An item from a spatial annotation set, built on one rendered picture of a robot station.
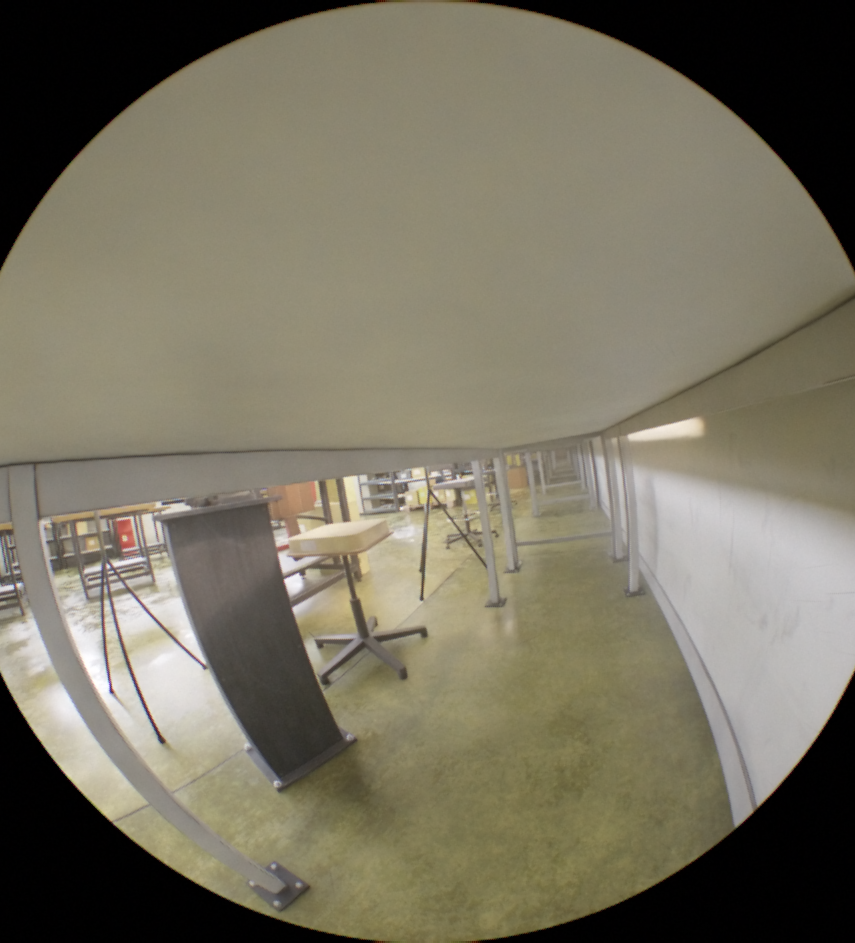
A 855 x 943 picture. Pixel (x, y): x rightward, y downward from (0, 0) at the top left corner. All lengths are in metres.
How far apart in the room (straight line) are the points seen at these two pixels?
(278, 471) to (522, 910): 0.98
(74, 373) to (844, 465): 0.73
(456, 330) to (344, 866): 0.94
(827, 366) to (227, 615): 1.03
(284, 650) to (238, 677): 0.15
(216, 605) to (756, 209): 0.87
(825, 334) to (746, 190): 0.25
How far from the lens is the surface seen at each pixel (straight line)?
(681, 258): 0.18
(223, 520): 0.74
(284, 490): 1.45
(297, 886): 0.89
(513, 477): 8.05
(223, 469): 0.49
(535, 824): 0.86
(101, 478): 0.44
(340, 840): 0.91
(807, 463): 0.61
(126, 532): 8.62
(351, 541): 1.11
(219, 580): 0.74
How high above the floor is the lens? 0.79
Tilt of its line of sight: level
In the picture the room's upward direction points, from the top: 9 degrees counter-clockwise
